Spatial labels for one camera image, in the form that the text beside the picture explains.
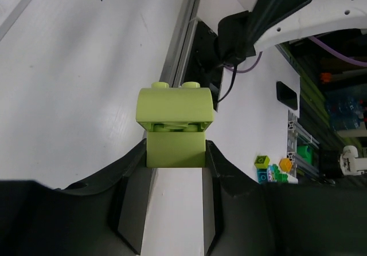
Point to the green lego pile background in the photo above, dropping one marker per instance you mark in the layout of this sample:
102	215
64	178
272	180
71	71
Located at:
274	174

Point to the black phone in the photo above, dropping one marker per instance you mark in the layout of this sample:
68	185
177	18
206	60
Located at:
286	96

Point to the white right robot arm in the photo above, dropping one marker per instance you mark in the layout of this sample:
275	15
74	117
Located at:
271	22

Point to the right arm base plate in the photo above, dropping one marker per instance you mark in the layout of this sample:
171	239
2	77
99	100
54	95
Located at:
207	69

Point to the pale green square lego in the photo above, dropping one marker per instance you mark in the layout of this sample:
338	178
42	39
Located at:
175	149

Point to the cyan lego brick background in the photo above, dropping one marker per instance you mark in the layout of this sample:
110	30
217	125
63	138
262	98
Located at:
262	176

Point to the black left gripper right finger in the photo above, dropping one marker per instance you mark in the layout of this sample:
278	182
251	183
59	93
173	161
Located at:
243	217

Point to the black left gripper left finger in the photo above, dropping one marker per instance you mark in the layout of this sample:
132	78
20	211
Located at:
102	214

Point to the yellow lego brick background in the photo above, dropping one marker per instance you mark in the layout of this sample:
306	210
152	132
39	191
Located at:
285	165

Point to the blue water bottles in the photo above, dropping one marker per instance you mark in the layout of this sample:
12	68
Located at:
346	111

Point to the lime lego brick background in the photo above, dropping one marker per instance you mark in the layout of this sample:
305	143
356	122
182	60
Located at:
262	162

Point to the pale green curved lego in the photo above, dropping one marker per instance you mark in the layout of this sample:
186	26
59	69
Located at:
161	104

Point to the green block background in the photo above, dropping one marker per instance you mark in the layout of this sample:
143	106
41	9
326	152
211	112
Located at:
306	152

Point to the aluminium rail front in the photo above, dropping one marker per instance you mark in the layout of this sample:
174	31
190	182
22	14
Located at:
178	53

